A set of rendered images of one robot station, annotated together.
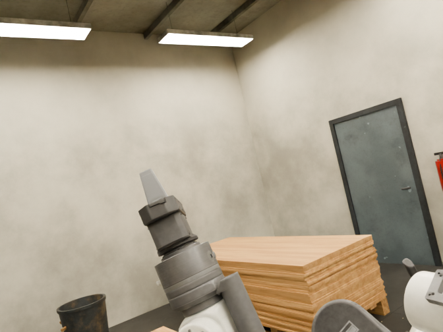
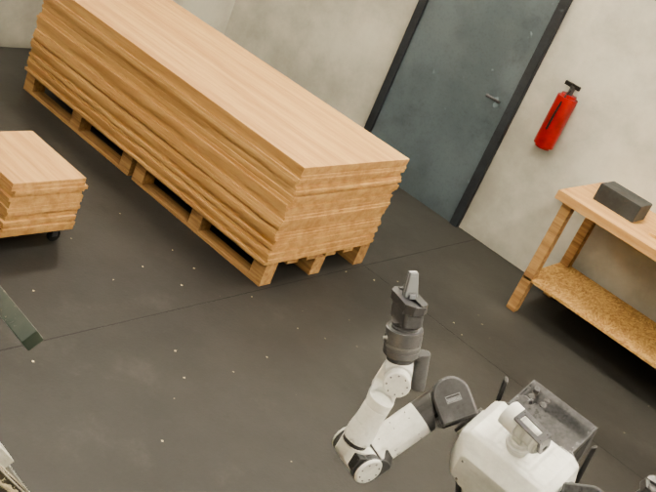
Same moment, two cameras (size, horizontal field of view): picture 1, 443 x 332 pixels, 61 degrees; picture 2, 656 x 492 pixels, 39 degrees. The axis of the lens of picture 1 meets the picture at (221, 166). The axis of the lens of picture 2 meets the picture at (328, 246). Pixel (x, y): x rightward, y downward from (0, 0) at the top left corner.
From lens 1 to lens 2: 1.76 m
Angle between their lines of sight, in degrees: 35
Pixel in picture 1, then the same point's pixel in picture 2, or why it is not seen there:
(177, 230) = (418, 323)
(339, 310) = (457, 384)
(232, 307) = (419, 370)
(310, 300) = (285, 213)
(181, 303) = (397, 358)
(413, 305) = (506, 415)
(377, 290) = (365, 232)
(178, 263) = (409, 340)
